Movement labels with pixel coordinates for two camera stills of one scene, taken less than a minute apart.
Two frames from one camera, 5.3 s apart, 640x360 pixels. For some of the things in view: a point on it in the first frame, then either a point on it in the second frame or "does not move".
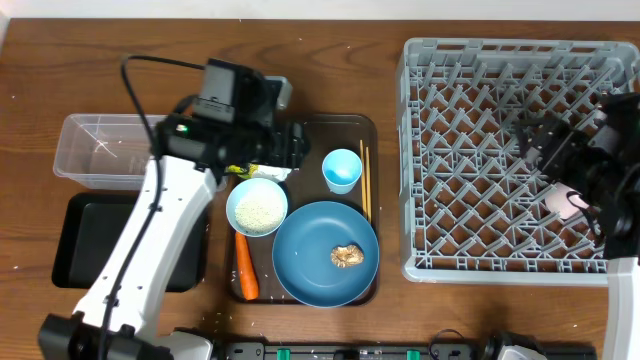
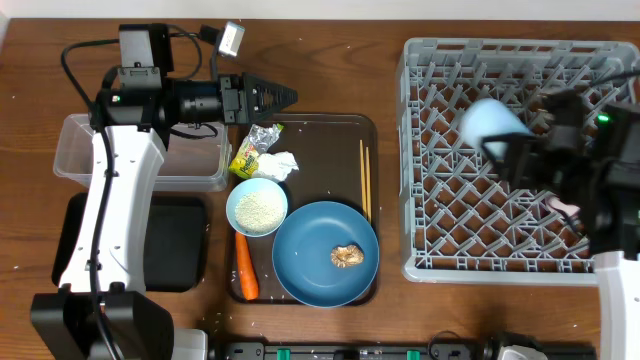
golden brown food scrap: x=344 y=256 does not move
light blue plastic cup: x=342 y=169 to x=488 y=117
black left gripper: x=295 y=144 to x=233 y=85
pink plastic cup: x=557 y=200 does not move
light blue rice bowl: x=257 y=207 does not move
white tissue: x=275 y=172 does not move
